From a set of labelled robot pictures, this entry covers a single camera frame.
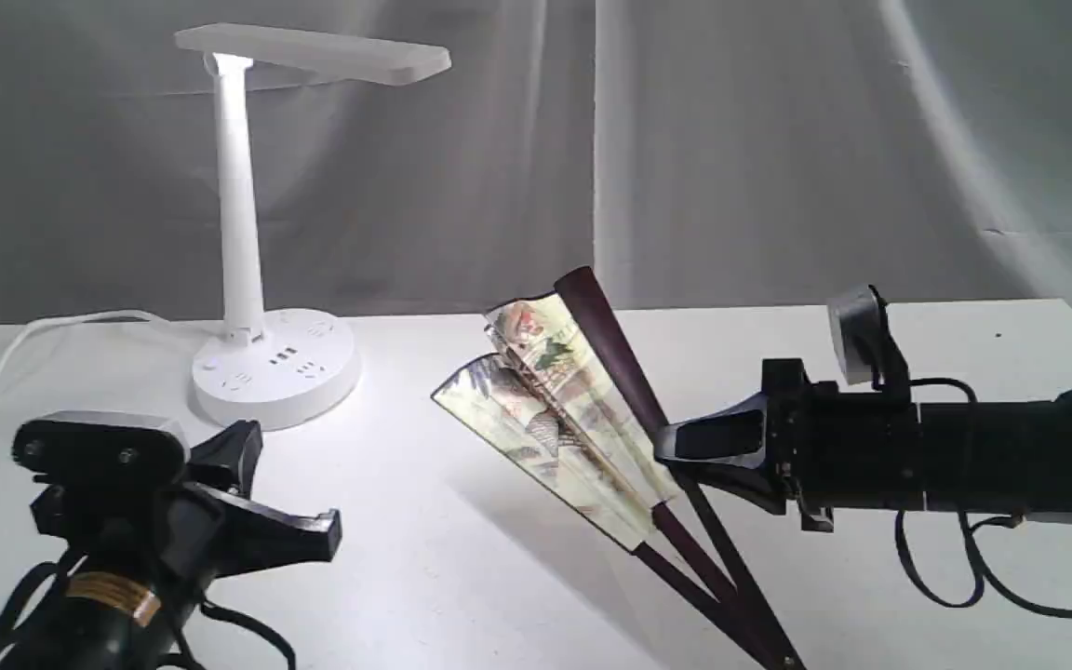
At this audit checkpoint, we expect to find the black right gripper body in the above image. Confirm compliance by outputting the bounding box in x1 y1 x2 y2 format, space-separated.
761 359 924 533

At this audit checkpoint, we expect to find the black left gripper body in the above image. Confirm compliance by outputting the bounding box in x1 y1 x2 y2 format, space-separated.
29 455 221 596

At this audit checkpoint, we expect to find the painted paper folding fan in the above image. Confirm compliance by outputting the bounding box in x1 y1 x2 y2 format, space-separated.
431 266 804 669

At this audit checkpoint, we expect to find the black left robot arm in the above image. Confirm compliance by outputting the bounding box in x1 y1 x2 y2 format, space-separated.
0 411 343 669

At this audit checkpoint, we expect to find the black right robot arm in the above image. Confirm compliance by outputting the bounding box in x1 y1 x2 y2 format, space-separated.
654 359 1072 531

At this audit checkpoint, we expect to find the white desk lamp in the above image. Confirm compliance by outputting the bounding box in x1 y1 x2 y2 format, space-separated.
174 24 452 430

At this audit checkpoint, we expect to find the white backdrop curtain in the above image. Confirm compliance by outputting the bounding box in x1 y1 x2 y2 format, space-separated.
0 1 1072 323

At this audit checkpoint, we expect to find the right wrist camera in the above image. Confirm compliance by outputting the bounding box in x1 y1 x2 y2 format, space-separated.
827 284 911 398

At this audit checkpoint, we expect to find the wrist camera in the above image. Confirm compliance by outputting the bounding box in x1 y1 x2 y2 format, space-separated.
827 284 911 398
11 410 190 490

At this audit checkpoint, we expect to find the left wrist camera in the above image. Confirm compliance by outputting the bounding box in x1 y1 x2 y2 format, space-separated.
11 410 190 490

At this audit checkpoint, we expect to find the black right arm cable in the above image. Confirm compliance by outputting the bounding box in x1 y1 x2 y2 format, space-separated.
891 507 1072 621

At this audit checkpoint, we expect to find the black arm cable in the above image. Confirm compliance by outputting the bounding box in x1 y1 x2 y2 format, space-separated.
0 559 300 670
891 507 1072 621

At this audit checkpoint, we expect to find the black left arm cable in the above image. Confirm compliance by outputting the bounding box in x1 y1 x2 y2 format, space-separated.
0 559 300 670

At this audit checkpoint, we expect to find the white lamp power cord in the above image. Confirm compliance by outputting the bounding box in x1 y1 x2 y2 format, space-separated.
0 310 211 438

